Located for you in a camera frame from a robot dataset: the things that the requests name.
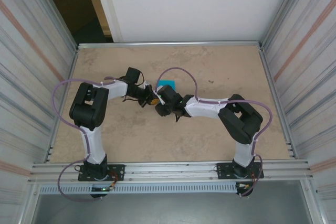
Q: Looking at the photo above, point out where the blue cloth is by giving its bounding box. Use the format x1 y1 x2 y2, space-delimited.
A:
156 79 176 89

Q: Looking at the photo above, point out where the grey metal sheet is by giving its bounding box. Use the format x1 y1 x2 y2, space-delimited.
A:
25 182 316 224

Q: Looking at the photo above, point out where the small controller board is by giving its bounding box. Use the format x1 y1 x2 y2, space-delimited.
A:
90 185 114 199
235 182 253 197

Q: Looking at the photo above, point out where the translucent corrugated side panel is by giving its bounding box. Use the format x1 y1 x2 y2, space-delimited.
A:
258 0 336 224
0 0 79 224

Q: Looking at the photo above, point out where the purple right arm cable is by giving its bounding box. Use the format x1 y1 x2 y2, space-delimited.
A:
156 67 273 198

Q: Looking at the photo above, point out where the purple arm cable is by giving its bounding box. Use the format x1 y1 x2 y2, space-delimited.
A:
51 76 124 201
156 67 273 198

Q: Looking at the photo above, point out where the aluminium frame rail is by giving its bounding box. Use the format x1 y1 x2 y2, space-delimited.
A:
258 42 300 159
43 44 80 164
77 40 264 49

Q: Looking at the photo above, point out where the wide aluminium extrusion rail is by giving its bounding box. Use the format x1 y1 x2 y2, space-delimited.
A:
27 158 315 186

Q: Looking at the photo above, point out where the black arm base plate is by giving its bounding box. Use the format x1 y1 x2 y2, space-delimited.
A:
215 161 263 182
78 164 125 182

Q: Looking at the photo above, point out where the slotted grey cable duct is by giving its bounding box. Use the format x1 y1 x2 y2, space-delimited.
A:
38 183 238 195

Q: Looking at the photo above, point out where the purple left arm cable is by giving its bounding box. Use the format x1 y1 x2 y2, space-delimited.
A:
51 76 124 201

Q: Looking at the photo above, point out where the white door frame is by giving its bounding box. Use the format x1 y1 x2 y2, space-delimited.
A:
80 0 124 44

